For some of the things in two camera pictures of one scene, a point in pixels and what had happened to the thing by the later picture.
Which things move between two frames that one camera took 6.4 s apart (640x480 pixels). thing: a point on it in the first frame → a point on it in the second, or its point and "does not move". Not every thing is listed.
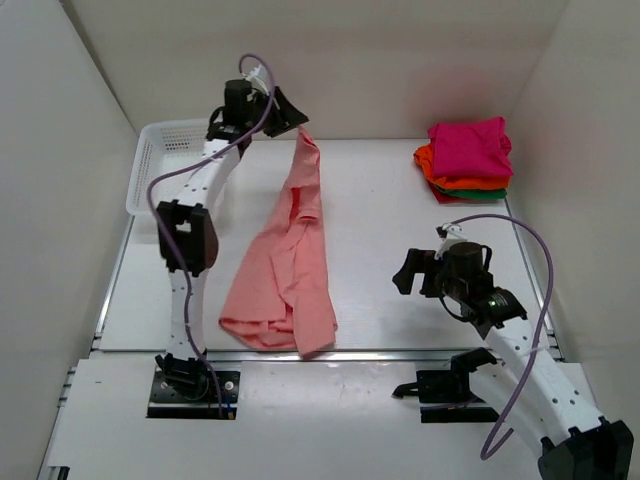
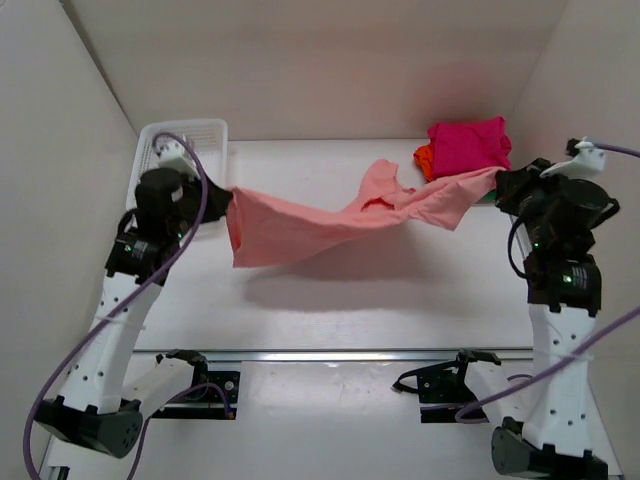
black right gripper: (417, 261) → (510, 185)
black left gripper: (288, 117) → (220, 200)
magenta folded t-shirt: (471, 149) does not move
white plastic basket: (163, 147) does not move
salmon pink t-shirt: (288, 303) → (265, 229)
